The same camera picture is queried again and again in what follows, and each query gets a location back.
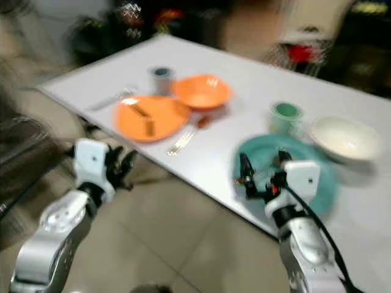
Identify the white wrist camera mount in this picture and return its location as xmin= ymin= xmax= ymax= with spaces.
xmin=73 ymin=139 xmax=112 ymax=191
xmin=281 ymin=160 xmax=322 ymax=208

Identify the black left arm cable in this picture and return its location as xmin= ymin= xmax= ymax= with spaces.
xmin=0 ymin=153 xmax=80 ymax=222

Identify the orange bowl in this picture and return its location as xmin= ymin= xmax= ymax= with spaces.
xmin=171 ymin=73 xmax=233 ymax=110

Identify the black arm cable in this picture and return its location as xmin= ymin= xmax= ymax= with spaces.
xmin=281 ymin=185 xmax=362 ymax=293
xmin=0 ymin=153 xmax=80 ymax=222

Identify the teal plate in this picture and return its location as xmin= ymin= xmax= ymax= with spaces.
xmin=232 ymin=134 xmax=340 ymax=214

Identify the gold spoon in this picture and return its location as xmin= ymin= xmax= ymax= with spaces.
xmin=167 ymin=115 xmax=211 ymax=156

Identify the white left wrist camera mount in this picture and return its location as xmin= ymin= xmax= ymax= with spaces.
xmin=73 ymin=139 xmax=112 ymax=191

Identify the orange plate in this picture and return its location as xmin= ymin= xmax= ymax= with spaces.
xmin=115 ymin=95 xmax=191 ymax=143

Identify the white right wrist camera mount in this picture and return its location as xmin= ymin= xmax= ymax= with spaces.
xmin=281 ymin=160 xmax=322 ymax=208

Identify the white bowl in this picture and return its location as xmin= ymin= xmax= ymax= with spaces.
xmin=309 ymin=115 xmax=383 ymax=163

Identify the green mug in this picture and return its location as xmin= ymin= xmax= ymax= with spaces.
xmin=269 ymin=101 xmax=305 ymax=136

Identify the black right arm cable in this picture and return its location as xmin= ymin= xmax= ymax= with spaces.
xmin=281 ymin=185 xmax=362 ymax=293

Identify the dark chair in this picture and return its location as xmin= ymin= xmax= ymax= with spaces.
xmin=0 ymin=116 xmax=65 ymax=178

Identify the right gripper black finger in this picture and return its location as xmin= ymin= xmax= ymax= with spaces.
xmin=276 ymin=149 xmax=294 ymax=176
xmin=238 ymin=153 xmax=260 ymax=198

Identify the red cloth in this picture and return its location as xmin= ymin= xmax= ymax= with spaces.
xmin=286 ymin=43 xmax=317 ymax=64

